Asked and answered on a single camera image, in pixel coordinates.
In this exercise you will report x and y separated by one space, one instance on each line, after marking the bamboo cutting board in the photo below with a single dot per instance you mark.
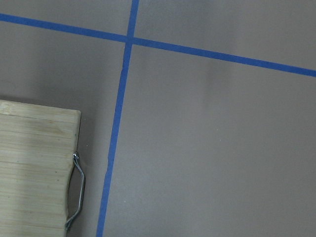
38 153

